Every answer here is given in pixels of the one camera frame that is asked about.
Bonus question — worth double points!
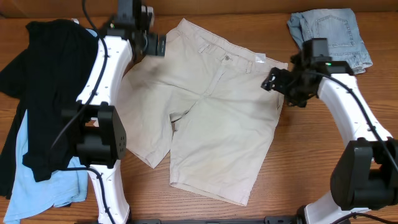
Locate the beige khaki shorts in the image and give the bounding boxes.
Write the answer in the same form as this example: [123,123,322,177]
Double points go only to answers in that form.
[116,20,287,206]

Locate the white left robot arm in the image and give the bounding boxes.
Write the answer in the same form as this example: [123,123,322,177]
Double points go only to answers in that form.
[62,29,166,223]

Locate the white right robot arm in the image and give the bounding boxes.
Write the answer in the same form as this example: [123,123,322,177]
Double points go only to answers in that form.
[261,54,397,223]

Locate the folded light blue jeans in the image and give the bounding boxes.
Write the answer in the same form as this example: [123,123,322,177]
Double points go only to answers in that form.
[287,8,373,75]

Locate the black t-shirt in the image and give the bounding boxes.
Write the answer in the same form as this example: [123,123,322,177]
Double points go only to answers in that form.
[1,19,98,198]

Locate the light blue t-shirt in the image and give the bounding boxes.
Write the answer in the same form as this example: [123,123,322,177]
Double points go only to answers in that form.
[3,27,99,224]

